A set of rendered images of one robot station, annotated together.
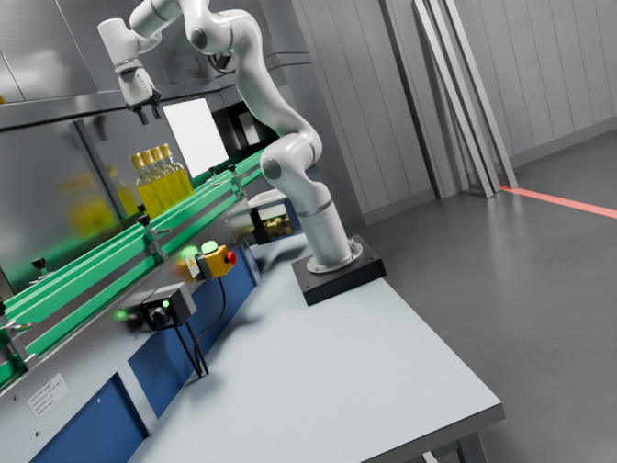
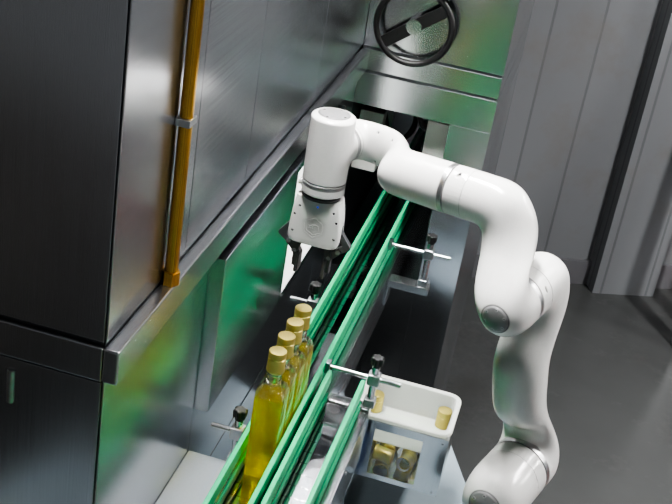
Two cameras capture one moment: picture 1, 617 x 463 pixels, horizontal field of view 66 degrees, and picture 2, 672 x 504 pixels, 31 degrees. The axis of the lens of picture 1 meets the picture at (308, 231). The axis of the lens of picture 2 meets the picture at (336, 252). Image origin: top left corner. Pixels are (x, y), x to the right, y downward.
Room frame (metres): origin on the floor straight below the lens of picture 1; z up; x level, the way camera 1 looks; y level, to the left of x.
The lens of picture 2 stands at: (-0.38, 0.66, 2.56)
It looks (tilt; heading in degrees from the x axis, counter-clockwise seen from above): 27 degrees down; 351
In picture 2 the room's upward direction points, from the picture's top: 10 degrees clockwise
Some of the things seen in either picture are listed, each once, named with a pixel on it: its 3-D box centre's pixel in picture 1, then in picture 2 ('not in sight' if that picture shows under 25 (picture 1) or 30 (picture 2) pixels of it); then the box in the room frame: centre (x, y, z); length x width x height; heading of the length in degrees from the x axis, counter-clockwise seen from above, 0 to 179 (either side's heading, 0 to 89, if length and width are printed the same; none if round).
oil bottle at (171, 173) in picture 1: (174, 196); (284, 395); (1.65, 0.39, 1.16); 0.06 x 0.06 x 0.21; 70
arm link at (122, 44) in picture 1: (119, 42); (330, 145); (1.71, 0.37, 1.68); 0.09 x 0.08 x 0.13; 141
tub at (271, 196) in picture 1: (277, 203); (405, 418); (1.86, 0.08, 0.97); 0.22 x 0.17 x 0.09; 71
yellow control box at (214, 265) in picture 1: (217, 263); not in sight; (1.36, 0.29, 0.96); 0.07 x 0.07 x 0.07; 71
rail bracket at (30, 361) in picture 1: (22, 334); not in sight; (0.77, 0.52, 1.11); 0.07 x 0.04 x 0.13; 71
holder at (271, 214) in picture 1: (275, 216); (390, 432); (1.87, 0.10, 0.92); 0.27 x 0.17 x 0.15; 71
